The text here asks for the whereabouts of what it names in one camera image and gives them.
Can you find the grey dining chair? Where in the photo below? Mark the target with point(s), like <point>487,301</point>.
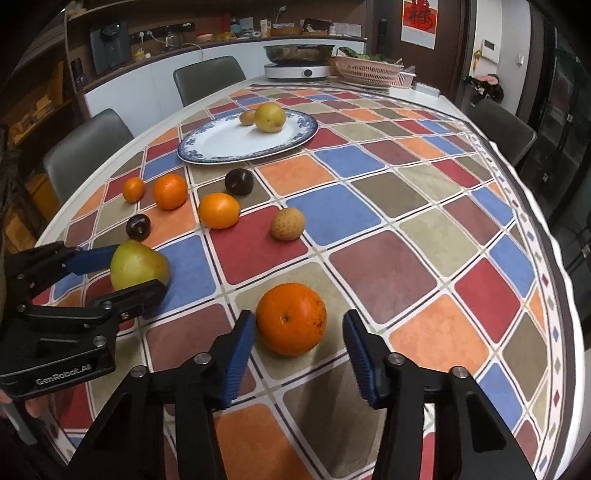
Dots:
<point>503,129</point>
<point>87,147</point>
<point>207,78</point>

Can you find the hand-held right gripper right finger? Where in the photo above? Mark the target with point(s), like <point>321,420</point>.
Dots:
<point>362,360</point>

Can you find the red wall poster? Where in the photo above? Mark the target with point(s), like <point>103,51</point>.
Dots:
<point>418,23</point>

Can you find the person's left hand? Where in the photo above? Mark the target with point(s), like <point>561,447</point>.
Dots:
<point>33,408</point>

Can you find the colourful checked tablecloth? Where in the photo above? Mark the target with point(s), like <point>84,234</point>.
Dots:
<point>383,277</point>

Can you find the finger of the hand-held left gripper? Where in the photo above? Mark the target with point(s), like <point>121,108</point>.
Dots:
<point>90,260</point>
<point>138,297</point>

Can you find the flat white box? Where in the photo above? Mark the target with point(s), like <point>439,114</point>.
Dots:
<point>425,89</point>

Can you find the white kitchen cabinet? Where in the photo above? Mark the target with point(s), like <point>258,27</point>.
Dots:
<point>134,92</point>

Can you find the white wall intercom panel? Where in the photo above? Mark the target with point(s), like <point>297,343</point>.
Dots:
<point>490,50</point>

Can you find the green leafy vegetables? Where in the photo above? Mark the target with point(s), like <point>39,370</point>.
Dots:
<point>358,53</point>

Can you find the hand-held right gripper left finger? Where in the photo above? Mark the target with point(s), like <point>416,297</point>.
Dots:
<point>240,355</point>

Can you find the wooden tray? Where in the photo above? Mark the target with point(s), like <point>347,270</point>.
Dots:
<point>286,31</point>

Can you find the steel pan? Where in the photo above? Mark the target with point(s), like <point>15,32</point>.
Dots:
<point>298,53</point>

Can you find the dark plum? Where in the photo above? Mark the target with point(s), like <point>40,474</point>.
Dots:
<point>239,181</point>
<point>138,227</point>

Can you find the pink woven basket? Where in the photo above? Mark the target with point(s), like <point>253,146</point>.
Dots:
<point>367,71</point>

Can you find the white induction cooker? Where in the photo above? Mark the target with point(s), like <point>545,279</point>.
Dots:
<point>295,72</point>

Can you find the green pear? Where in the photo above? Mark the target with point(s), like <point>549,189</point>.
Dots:
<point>138,265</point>

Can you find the small pink basket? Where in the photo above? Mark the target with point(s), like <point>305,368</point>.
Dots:
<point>404,79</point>

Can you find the small yellow bottle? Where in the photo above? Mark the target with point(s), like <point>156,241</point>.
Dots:
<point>139,54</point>

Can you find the yellow green mango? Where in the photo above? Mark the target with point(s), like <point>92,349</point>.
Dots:
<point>270,117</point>

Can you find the wooden shelf unit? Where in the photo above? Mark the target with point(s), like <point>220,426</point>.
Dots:
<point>37,110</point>

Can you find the black door lock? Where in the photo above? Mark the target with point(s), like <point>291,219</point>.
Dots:
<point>382,30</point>

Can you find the pile of clothes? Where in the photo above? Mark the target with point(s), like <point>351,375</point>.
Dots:
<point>485,86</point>

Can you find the small orange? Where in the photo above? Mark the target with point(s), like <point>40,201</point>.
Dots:
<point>134,189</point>

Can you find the large orange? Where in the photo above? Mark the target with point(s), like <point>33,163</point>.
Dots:
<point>291,318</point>

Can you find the brown kiwi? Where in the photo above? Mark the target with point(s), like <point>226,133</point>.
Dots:
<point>247,118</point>
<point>286,224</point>

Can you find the black countertop appliance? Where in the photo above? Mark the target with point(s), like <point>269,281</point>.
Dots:
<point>108,46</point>

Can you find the blue patterned white plate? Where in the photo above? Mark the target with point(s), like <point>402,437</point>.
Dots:
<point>221,143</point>

